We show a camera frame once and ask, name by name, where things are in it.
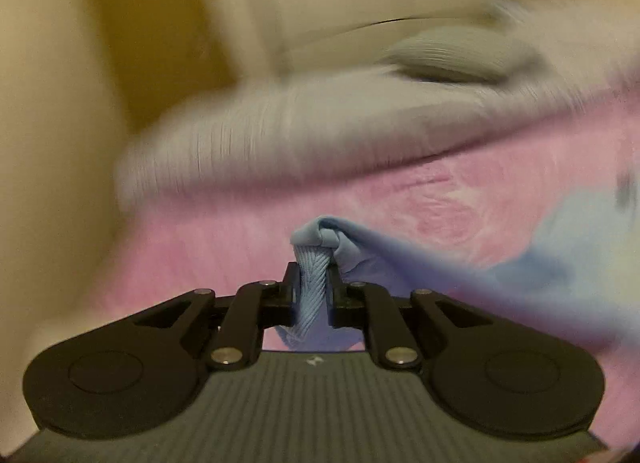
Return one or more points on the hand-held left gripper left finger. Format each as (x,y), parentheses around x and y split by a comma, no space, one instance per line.
(292,288)

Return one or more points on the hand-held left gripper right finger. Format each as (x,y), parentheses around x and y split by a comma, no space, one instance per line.
(334,293)

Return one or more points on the light blue garment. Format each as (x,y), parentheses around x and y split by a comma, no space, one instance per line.
(372,255)

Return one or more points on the pink rose print blanket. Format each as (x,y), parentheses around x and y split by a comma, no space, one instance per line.
(225,223)

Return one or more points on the grey quilt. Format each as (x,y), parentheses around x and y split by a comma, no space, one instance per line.
(300,128)

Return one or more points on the grey ribbed pillow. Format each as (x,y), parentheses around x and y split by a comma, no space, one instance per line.
(460,53)

